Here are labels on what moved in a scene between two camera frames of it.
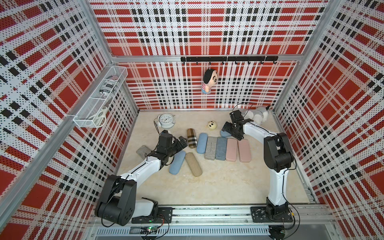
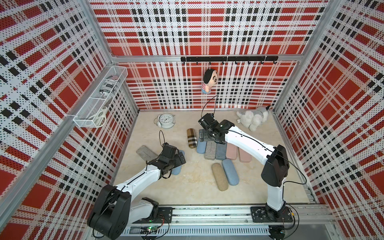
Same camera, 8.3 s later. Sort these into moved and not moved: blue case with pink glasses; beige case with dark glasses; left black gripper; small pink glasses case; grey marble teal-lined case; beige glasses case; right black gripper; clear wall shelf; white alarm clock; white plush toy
Moved: left black gripper; beige glasses case; blue case with pink glasses; right black gripper
Not moved: white plush toy; clear wall shelf; beige case with dark glasses; white alarm clock; small pink glasses case; grey marble teal-lined case
